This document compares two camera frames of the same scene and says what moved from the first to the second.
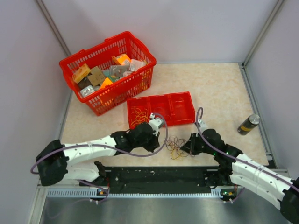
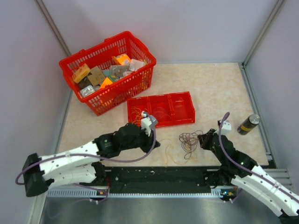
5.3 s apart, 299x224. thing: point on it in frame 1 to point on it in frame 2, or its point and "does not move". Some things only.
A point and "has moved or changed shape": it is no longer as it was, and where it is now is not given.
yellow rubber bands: [141, 115] does not move
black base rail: [166, 179] does not move
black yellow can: [248, 124] does not move
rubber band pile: [175, 147] has moved or changed shape
